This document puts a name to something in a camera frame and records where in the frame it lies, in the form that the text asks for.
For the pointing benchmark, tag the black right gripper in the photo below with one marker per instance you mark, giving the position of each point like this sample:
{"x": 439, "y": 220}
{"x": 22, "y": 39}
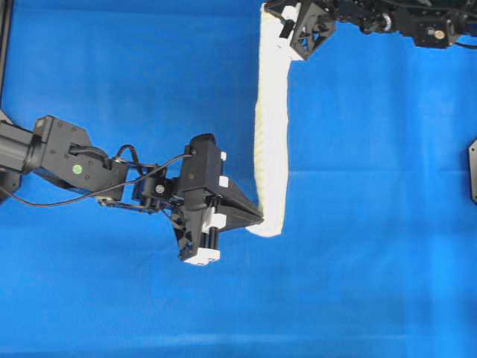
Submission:
{"x": 306, "y": 26}

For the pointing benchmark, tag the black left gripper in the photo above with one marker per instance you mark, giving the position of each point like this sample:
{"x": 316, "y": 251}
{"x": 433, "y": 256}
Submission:
{"x": 195, "y": 221}

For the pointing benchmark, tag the yellow striped towel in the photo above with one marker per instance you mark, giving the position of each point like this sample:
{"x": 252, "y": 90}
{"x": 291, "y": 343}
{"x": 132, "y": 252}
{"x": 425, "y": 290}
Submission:
{"x": 270, "y": 154}

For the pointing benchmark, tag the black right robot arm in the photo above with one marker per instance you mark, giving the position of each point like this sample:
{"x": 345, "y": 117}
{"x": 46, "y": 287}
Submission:
{"x": 431, "y": 24}

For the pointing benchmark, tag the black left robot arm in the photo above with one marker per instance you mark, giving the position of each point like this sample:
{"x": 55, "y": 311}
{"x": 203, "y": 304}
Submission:
{"x": 62, "y": 154}

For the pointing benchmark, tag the blue table cloth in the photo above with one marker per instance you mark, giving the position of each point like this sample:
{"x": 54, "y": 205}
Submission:
{"x": 377, "y": 257}

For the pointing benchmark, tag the black vertical frame post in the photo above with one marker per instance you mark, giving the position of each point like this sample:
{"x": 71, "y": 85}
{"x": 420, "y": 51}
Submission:
{"x": 6, "y": 18}

